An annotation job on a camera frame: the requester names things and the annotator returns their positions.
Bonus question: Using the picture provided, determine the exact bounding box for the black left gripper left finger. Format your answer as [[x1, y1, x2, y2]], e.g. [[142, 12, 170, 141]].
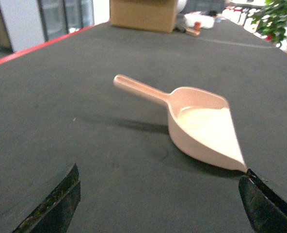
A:
[[13, 163, 81, 233]]

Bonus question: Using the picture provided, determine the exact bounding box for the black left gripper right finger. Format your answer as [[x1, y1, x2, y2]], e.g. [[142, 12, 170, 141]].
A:
[[239, 168, 287, 233]]

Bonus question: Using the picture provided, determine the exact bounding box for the beige plastic dustpan tray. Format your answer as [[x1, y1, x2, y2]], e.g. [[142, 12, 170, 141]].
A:
[[113, 74, 247, 172]]

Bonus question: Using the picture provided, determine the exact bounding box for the green potted plant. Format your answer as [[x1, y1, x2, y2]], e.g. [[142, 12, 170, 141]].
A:
[[251, 0, 287, 43]]

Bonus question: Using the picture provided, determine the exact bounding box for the small orange bottle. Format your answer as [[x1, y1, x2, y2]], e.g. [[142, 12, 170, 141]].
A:
[[193, 21, 202, 32]]

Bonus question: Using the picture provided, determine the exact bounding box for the white foam block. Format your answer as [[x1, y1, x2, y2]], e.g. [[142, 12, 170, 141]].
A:
[[184, 13, 215, 29]]

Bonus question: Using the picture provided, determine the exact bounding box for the brown cardboard box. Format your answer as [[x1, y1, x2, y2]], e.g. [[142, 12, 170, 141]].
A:
[[110, 0, 177, 33]]

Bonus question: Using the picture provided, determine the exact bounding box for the wooden handled brush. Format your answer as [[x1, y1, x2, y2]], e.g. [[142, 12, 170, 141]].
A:
[[179, 26, 200, 36]]

